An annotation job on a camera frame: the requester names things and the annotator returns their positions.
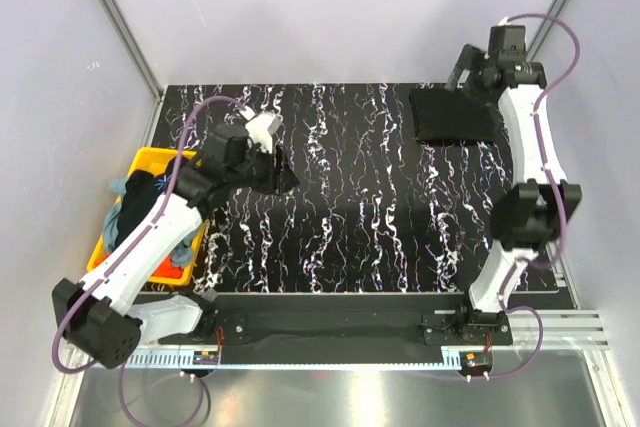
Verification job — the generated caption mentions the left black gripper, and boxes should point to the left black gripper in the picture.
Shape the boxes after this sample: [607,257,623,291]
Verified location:
[226,139,300,196]

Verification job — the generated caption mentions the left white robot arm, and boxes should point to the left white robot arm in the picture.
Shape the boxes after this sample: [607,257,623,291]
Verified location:
[51,112,299,373]

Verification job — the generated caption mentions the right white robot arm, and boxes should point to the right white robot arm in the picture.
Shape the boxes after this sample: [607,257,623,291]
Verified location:
[445,23,582,344]

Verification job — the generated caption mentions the yellow plastic bin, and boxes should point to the yellow plastic bin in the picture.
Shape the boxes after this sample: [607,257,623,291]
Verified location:
[87,147,208,287]

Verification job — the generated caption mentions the black t-shirt with blue print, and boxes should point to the black t-shirt with blue print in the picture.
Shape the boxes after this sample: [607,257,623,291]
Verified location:
[115,157,176,247]

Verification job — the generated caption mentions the grey-blue t-shirt in bin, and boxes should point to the grey-blue t-shirt in bin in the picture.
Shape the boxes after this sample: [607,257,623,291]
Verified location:
[102,177,196,268]

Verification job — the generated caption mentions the orange t-shirt in bin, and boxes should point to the orange t-shirt in bin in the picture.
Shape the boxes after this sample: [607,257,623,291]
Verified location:
[149,256,195,285]

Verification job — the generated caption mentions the left small connector box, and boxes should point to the left small connector box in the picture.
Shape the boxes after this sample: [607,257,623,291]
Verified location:
[192,350,220,366]

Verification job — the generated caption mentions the small connector box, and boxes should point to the small connector box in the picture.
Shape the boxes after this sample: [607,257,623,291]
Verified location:
[192,350,220,366]
[461,351,493,371]

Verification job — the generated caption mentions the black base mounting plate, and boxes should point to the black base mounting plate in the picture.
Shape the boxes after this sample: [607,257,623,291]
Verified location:
[162,293,513,367]

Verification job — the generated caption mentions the right small connector box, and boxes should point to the right small connector box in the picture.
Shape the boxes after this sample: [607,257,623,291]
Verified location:
[461,351,493,371]

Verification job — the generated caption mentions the left aluminium frame post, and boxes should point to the left aluminium frame post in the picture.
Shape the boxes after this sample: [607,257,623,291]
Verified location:
[98,0,164,102]

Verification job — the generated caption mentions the aluminium front rail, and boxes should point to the aluminium front rail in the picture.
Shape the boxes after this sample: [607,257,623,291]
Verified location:
[67,309,609,351]

